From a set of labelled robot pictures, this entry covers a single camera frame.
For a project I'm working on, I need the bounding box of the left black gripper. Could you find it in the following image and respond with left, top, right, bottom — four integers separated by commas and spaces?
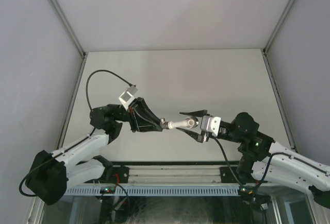
107, 97, 164, 133

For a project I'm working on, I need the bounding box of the white plastic water faucet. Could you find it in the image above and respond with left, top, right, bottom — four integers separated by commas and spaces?
166, 116, 199, 130

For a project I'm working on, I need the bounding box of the silver threaded pipe fitting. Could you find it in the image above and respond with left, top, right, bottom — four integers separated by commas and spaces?
160, 118, 169, 130

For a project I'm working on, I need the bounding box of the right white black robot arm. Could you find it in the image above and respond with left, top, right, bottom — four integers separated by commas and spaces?
174, 110, 329, 208

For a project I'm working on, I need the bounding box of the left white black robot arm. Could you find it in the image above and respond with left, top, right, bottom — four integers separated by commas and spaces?
19, 97, 163, 205

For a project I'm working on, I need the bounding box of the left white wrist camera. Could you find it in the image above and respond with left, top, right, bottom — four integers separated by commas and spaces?
119, 85, 138, 110

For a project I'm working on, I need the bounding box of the left black camera cable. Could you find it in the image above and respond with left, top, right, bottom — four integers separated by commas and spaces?
86, 70, 136, 111

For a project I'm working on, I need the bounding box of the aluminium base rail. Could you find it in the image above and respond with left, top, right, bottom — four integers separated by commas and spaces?
64, 160, 330, 185

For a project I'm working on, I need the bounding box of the grey slotted cable duct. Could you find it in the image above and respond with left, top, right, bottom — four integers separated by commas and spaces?
65, 185, 252, 197

